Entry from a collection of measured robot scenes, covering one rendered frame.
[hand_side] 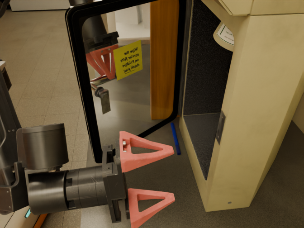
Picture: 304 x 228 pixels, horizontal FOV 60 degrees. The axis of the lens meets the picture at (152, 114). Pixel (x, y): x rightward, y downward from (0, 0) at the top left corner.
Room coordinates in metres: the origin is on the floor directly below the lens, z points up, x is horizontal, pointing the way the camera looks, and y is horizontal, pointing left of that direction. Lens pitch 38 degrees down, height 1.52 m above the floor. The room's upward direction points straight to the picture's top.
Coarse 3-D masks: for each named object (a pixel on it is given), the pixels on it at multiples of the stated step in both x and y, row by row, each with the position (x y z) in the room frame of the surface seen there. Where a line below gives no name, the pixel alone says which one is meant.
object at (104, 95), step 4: (100, 92) 0.48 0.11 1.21; (104, 92) 0.48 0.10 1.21; (108, 92) 0.48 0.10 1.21; (100, 96) 0.47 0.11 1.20; (104, 96) 0.47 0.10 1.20; (108, 96) 0.48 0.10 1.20; (104, 100) 0.47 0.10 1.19; (108, 100) 0.48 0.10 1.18; (104, 104) 0.47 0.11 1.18; (108, 104) 0.48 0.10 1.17; (104, 108) 0.47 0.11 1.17; (108, 108) 0.48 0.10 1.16; (104, 112) 0.47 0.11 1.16
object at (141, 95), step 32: (96, 0) 0.50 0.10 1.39; (160, 0) 0.60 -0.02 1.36; (96, 32) 0.49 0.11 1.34; (128, 32) 0.54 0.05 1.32; (160, 32) 0.60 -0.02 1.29; (96, 64) 0.49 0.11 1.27; (128, 64) 0.54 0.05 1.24; (160, 64) 0.60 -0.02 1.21; (96, 96) 0.48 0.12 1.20; (128, 96) 0.54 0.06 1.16; (160, 96) 0.61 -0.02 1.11; (128, 128) 0.53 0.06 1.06
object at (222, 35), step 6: (222, 24) 0.51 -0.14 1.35; (216, 30) 0.52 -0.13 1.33; (222, 30) 0.49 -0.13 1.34; (228, 30) 0.48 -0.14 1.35; (216, 36) 0.50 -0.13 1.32; (222, 36) 0.48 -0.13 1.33; (228, 36) 0.47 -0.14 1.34; (222, 42) 0.47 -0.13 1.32; (228, 42) 0.46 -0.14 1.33; (228, 48) 0.46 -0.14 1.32
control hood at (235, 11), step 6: (216, 0) 0.38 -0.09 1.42; (222, 0) 0.35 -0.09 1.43; (228, 0) 0.35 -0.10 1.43; (234, 0) 0.35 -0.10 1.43; (240, 0) 0.35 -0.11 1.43; (246, 0) 0.35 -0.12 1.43; (222, 6) 0.37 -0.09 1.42; (228, 6) 0.35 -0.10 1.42; (234, 6) 0.35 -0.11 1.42; (240, 6) 0.35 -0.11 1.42; (246, 6) 0.35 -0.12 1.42; (228, 12) 0.35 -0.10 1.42; (234, 12) 0.35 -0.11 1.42; (240, 12) 0.35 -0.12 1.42; (246, 12) 0.35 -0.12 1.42
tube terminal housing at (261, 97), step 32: (192, 0) 0.64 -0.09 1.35; (256, 0) 0.36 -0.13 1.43; (288, 0) 0.36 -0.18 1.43; (256, 32) 0.36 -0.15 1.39; (288, 32) 0.36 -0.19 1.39; (256, 64) 0.36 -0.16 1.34; (288, 64) 0.36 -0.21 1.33; (224, 96) 0.38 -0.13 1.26; (256, 96) 0.36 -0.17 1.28; (288, 96) 0.37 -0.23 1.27; (224, 128) 0.36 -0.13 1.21; (256, 128) 0.36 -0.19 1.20; (192, 160) 0.50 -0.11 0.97; (224, 160) 0.36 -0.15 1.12; (256, 160) 0.37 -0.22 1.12; (224, 192) 0.36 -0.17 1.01; (256, 192) 0.41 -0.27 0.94
